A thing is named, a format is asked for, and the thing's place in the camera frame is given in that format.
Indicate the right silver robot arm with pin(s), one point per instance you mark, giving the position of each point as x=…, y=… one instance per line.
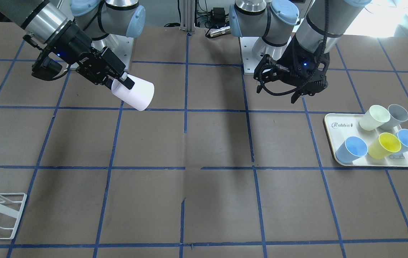
x=51, y=31

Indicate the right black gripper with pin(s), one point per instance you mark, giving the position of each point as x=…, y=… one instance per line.
x=73, y=42

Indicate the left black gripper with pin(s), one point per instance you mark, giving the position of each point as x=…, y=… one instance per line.
x=292, y=53

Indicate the blue cup front of tray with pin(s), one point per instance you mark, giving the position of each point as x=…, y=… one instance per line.
x=402, y=135

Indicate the yellow plastic cup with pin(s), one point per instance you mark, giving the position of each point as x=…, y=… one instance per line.
x=384, y=145

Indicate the pink plastic cup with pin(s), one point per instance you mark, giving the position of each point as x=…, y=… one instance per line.
x=139, y=97

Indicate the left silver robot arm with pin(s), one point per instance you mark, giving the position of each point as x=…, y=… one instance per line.
x=277, y=20

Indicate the blue cup of tray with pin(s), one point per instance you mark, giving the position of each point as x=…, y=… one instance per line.
x=402, y=135
x=351, y=149

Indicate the cream plastic tray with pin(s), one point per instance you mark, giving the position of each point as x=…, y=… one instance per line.
x=340, y=126

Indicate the pale green plastic cup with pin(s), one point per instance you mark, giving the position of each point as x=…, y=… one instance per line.
x=374, y=117

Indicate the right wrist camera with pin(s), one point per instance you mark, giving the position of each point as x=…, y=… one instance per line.
x=47, y=69

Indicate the grey plastic cup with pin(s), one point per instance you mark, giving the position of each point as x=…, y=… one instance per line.
x=398, y=115

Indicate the blue cup back of tray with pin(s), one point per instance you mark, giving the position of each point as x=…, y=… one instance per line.
x=351, y=149

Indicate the aluminium frame post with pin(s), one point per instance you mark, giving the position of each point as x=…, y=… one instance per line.
x=187, y=10

